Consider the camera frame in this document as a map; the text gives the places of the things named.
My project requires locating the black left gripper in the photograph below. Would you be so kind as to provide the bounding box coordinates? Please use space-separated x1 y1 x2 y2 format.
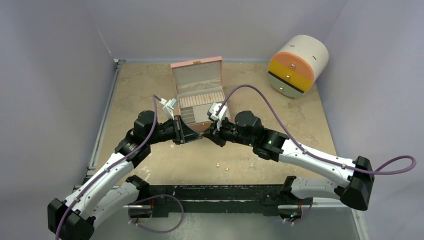
146 114 202 145

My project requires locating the pink jewelry box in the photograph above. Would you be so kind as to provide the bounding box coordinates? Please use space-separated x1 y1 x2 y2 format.
170 56 226 133

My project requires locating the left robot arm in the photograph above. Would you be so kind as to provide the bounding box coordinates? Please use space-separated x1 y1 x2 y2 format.
47 110 202 240

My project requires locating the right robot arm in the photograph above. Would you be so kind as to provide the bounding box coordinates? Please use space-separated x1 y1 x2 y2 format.
202 110 375 211

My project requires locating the round drawer organizer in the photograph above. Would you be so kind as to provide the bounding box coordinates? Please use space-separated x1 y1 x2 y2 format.
266 34 329 98

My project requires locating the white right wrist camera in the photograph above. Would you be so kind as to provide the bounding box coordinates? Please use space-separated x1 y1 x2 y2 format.
206 102 228 130

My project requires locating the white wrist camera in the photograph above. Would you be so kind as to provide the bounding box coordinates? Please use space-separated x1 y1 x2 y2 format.
160 98 179 120
206 102 228 130

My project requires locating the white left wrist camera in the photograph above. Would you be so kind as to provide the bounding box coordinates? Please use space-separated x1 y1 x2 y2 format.
160 98 179 120

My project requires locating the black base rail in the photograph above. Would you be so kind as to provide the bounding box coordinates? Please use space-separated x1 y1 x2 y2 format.
136 184 312 219

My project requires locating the aluminium frame rail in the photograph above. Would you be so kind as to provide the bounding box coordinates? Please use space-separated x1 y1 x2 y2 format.
87 59 126 170

